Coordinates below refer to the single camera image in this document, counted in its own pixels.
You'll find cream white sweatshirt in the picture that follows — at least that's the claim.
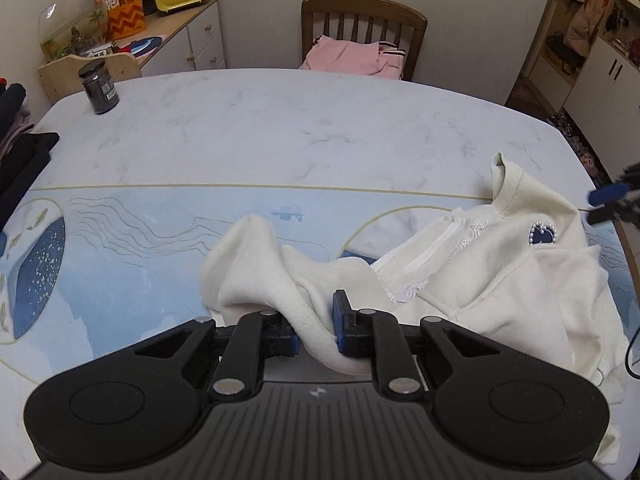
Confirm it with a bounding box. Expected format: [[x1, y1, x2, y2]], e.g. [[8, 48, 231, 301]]
[[198, 152, 629, 466]]

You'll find stack of dark folded clothes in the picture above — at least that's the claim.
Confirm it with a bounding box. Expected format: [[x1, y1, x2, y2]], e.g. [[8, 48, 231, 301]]
[[1, 78, 60, 228]]

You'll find pink folded garment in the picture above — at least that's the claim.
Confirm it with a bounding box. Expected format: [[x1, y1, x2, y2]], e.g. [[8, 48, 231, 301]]
[[300, 35, 407, 80]]

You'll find dark glass jar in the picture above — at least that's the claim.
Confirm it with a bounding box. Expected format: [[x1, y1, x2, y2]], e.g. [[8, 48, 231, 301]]
[[78, 58, 119, 115]]

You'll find white drawer cabinet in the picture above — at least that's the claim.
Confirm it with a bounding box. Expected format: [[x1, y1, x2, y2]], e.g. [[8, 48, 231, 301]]
[[116, 0, 227, 76]]

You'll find brown wooden chair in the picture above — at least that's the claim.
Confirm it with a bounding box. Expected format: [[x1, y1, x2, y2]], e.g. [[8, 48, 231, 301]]
[[300, 0, 427, 81]]

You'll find light wooden child seat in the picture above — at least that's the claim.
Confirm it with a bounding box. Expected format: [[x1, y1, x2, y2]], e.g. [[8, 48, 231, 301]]
[[36, 51, 143, 105]]

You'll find clear plastic terrarium box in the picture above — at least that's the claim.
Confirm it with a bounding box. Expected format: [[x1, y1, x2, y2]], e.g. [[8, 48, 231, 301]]
[[38, 0, 107, 62]]

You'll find orange snack bag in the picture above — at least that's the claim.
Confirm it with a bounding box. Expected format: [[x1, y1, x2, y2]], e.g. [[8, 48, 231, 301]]
[[99, 0, 145, 40]]

